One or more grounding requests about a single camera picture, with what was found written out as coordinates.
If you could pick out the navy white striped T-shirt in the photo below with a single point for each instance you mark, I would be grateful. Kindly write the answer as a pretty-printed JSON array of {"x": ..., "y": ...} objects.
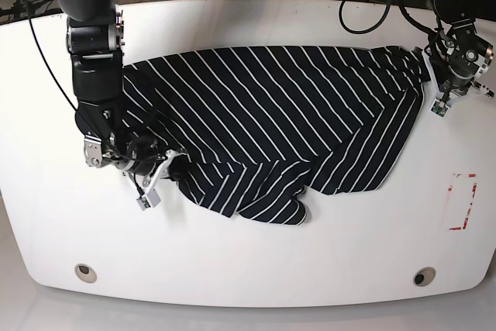
[{"x": 256, "y": 127}]

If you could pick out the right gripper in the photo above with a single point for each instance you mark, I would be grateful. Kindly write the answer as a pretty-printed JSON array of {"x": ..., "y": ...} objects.
[{"x": 141, "y": 155}]

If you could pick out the table cable grommet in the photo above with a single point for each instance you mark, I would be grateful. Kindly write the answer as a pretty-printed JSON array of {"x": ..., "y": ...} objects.
[
  {"x": 85, "y": 273},
  {"x": 424, "y": 277}
]

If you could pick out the right table cable grommet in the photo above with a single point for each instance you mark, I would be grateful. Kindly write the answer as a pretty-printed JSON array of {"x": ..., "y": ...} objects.
[{"x": 424, "y": 277}]

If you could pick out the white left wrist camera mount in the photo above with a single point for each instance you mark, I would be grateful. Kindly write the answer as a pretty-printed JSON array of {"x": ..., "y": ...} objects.
[{"x": 430, "y": 86}]

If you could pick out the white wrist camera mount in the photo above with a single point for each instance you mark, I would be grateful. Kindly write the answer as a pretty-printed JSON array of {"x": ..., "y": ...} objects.
[
  {"x": 155, "y": 187},
  {"x": 430, "y": 86}
]

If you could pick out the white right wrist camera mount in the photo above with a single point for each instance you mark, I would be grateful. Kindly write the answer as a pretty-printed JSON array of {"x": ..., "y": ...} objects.
[{"x": 155, "y": 187}]

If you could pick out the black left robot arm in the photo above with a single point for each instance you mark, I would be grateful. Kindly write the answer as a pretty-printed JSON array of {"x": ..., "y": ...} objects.
[{"x": 451, "y": 11}]

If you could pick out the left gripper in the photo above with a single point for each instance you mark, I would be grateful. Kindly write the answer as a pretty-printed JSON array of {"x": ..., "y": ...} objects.
[{"x": 460, "y": 56}]

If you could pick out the red tape rectangle marker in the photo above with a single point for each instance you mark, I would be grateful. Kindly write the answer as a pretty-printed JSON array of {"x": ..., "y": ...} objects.
[{"x": 459, "y": 201}]

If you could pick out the left table cable grommet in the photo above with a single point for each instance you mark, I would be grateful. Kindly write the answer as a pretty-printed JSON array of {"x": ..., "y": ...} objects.
[{"x": 85, "y": 273}]

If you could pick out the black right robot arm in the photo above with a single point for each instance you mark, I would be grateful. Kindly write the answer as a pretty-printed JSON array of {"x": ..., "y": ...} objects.
[{"x": 94, "y": 42}]

